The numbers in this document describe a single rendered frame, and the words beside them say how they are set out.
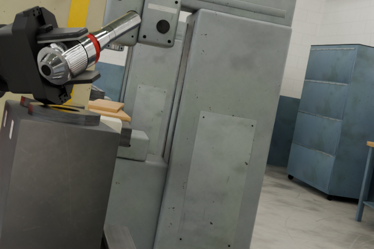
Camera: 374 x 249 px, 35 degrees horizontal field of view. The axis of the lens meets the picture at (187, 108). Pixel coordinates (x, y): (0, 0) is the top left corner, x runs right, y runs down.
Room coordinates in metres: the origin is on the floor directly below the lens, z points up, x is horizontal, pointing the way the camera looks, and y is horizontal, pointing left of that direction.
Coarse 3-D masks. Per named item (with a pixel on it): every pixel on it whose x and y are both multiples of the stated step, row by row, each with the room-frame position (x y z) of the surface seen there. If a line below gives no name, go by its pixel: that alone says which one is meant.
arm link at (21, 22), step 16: (16, 16) 0.70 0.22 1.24; (32, 16) 0.70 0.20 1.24; (48, 16) 0.72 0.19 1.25; (0, 32) 0.72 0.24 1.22; (16, 32) 0.70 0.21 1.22; (32, 32) 0.70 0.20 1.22; (0, 48) 0.72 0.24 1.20; (16, 48) 0.71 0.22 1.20; (32, 48) 0.70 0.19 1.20; (0, 64) 0.73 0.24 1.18; (16, 64) 0.72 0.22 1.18; (32, 64) 0.70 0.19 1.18; (0, 80) 0.75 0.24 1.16; (16, 80) 0.73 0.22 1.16; (32, 80) 0.72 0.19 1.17; (48, 96) 0.72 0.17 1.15; (64, 96) 0.75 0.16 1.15
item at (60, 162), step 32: (32, 96) 0.83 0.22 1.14; (32, 128) 0.67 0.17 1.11; (64, 128) 0.68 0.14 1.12; (96, 128) 0.70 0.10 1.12; (0, 160) 0.79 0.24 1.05; (32, 160) 0.67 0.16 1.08; (64, 160) 0.68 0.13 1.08; (96, 160) 0.70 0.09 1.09; (0, 192) 0.73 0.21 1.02; (32, 192) 0.67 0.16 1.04; (64, 192) 0.68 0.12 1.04; (96, 192) 0.70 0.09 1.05; (0, 224) 0.67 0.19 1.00; (32, 224) 0.67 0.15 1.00; (64, 224) 0.69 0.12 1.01; (96, 224) 0.70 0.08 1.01
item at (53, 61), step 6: (48, 54) 0.67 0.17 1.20; (54, 54) 0.67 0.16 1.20; (42, 60) 0.67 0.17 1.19; (48, 60) 0.67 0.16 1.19; (54, 60) 0.67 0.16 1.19; (60, 60) 0.67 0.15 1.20; (42, 66) 0.67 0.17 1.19; (48, 66) 0.67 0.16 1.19; (54, 66) 0.67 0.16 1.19; (60, 66) 0.67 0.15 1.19; (42, 72) 0.68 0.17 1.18; (48, 72) 0.67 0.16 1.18; (54, 72) 0.67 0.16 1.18; (60, 72) 0.67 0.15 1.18; (48, 78) 0.68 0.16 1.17; (54, 78) 0.68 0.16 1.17; (60, 78) 0.68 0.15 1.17
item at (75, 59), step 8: (72, 40) 0.70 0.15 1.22; (80, 40) 0.70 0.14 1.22; (88, 40) 0.71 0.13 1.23; (48, 48) 0.67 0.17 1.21; (56, 48) 0.67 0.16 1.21; (64, 48) 0.68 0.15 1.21; (72, 48) 0.68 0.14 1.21; (80, 48) 0.69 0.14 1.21; (88, 48) 0.70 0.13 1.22; (40, 56) 0.69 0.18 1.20; (64, 56) 0.67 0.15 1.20; (72, 56) 0.68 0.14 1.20; (80, 56) 0.69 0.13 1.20; (88, 56) 0.70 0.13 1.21; (64, 64) 0.67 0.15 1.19; (72, 64) 0.68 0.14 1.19; (80, 64) 0.69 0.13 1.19; (88, 64) 0.71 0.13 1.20; (72, 72) 0.68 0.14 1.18; (80, 72) 0.70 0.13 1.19; (48, 80) 0.70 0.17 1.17; (56, 80) 0.69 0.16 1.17; (64, 80) 0.68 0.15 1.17
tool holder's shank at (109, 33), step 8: (128, 16) 0.80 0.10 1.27; (136, 16) 0.81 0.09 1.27; (112, 24) 0.77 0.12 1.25; (120, 24) 0.78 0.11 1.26; (128, 24) 0.79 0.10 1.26; (136, 24) 0.81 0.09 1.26; (88, 32) 0.74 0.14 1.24; (96, 32) 0.74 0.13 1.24; (104, 32) 0.75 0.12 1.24; (112, 32) 0.76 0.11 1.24; (120, 32) 0.78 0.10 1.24; (128, 32) 0.80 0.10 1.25; (96, 40) 0.73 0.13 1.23; (104, 40) 0.74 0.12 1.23; (112, 40) 0.76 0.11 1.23; (104, 48) 0.75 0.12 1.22
